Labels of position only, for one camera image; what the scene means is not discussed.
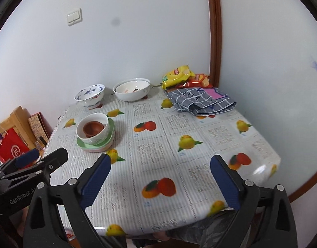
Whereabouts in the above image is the small brown clay bowl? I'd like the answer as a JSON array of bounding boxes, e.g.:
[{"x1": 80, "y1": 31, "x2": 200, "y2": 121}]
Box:
[
  {"x1": 83, "y1": 120, "x2": 105, "y2": 134},
  {"x1": 84, "y1": 129, "x2": 104, "y2": 138}
]

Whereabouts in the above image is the red chip bag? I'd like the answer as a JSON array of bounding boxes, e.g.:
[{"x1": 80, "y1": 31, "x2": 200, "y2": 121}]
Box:
[{"x1": 174, "y1": 74, "x2": 213, "y2": 89}]

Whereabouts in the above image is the brown patterned box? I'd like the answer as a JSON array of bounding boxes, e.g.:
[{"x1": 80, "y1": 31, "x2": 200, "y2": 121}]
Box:
[{"x1": 28, "y1": 112, "x2": 49, "y2": 144}]

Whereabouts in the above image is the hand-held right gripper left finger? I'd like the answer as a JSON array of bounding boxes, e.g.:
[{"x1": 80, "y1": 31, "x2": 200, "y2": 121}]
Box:
[{"x1": 24, "y1": 153, "x2": 112, "y2": 248}]

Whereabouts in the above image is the fruit printed tablecloth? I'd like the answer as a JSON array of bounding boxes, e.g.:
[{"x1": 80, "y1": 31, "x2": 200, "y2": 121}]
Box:
[{"x1": 42, "y1": 93, "x2": 281, "y2": 238}]

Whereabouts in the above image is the brown wooden door frame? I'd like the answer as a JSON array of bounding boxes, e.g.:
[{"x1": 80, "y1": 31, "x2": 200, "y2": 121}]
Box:
[{"x1": 205, "y1": 0, "x2": 223, "y2": 88}]

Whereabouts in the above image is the white light switch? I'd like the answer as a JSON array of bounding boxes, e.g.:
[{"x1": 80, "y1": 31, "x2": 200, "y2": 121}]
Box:
[{"x1": 67, "y1": 8, "x2": 82, "y2": 26}]

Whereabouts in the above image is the yellow chip bag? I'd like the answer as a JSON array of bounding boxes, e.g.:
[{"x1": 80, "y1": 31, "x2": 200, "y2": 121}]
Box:
[{"x1": 161, "y1": 65, "x2": 195, "y2": 89}]

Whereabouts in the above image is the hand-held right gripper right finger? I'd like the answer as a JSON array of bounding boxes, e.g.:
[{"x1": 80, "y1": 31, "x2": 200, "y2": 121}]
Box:
[{"x1": 210, "y1": 154, "x2": 297, "y2": 248}]

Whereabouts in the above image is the plain white bowl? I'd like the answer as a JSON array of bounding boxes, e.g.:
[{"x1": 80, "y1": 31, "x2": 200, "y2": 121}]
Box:
[{"x1": 76, "y1": 113, "x2": 109, "y2": 145}]

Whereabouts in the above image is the blue patterned footed bowl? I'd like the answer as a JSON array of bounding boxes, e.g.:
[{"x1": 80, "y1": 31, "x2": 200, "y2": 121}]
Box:
[{"x1": 75, "y1": 84, "x2": 106, "y2": 109}]

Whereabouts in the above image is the red paper bag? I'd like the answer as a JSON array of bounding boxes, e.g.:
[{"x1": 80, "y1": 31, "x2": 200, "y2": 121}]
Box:
[{"x1": 0, "y1": 127, "x2": 30, "y2": 164}]

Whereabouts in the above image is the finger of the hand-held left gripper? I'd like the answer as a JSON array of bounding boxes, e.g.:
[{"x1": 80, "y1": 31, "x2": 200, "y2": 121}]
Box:
[
  {"x1": 5, "y1": 147, "x2": 69, "y2": 181},
  {"x1": 0, "y1": 148, "x2": 40, "y2": 172}
]

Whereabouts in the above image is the large white serving bowl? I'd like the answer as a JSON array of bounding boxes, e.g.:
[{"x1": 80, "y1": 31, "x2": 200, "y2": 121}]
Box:
[{"x1": 113, "y1": 78, "x2": 151, "y2": 102}]

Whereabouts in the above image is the grey checked cloth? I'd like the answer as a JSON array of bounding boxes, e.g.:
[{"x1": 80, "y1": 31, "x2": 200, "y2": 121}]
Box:
[{"x1": 165, "y1": 87, "x2": 237, "y2": 116}]

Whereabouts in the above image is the white bowl with dark print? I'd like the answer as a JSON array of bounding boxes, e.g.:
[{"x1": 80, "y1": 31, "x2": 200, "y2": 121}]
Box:
[{"x1": 115, "y1": 80, "x2": 150, "y2": 93}]

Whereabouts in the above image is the brown wooden baseboard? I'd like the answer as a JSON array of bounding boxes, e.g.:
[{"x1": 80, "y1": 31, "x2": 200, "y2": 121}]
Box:
[{"x1": 287, "y1": 165, "x2": 317, "y2": 204}]

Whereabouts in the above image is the green square plate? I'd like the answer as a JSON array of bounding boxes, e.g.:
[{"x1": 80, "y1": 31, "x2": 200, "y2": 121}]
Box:
[{"x1": 76, "y1": 117, "x2": 116, "y2": 151}]

